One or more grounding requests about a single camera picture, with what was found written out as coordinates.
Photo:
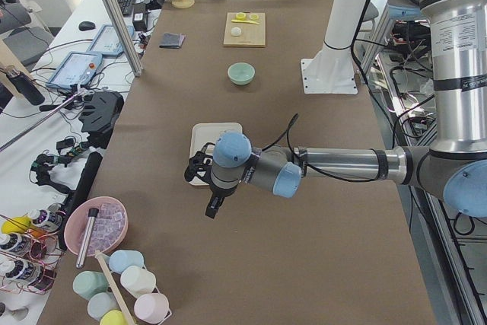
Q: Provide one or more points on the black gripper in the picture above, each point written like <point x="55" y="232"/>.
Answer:
<point x="220" y="192"/>

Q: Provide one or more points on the white steamed bun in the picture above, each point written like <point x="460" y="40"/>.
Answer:
<point x="236" y="31"/>

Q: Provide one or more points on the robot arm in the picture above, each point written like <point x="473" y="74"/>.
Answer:
<point x="452" y="168"/>

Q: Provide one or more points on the pink bowl with ice cubes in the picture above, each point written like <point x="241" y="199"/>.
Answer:
<point x="110" y="226"/>

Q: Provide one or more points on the metal tube in bowl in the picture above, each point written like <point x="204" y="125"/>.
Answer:
<point x="85" y="242"/>

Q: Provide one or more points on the light green bowl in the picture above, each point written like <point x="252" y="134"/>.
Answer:
<point x="241" y="73"/>

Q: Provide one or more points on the white rabbit tray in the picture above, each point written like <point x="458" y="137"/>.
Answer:
<point x="209" y="132"/>

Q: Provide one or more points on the white cup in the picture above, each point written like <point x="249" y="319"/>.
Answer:
<point x="138" y="281"/>

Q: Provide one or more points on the pink cup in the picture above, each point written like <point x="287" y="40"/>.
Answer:
<point x="152" y="308"/>

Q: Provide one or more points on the wooden stick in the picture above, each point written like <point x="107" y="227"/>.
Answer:
<point x="115" y="290"/>

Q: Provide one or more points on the black headset device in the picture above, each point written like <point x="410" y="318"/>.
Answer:
<point x="100" y="112"/>

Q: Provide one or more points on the yellow cup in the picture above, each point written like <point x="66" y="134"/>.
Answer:
<point x="113" y="317"/>

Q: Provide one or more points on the green cup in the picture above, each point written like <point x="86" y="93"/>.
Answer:
<point x="89" y="283"/>

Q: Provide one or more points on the grey cup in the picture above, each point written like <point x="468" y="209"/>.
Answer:
<point x="100" y="304"/>

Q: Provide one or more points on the grey folded cloth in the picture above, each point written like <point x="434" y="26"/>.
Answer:
<point x="172" y="40"/>

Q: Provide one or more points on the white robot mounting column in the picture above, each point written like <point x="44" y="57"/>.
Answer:
<point x="331" y="71"/>

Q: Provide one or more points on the bamboo cutting board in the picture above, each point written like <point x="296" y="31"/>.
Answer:
<point x="252" y="35"/>

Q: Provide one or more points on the near teach pendant tablet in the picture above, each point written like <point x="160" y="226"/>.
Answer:
<point x="76" y="69"/>

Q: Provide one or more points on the teach pendant tablet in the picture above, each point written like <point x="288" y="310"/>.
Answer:
<point x="106" y="42"/>
<point x="76" y="69"/>

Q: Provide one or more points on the far teach pendant tablet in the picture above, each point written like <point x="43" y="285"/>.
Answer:
<point x="106" y="42"/>

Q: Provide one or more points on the black computer mouse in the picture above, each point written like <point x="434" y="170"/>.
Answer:
<point x="86" y="25"/>

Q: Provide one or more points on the black bottle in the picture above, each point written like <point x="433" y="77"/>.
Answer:
<point x="24" y="85"/>

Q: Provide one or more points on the white wire cup rack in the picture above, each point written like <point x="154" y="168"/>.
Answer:
<point x="150" y="305"/>

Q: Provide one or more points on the aluminium frame post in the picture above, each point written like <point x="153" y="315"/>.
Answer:
<point x="119" y="26"/>

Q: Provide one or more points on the copper wire bottle rack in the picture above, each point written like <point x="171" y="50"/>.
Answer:
<point x="28" y="263"/>

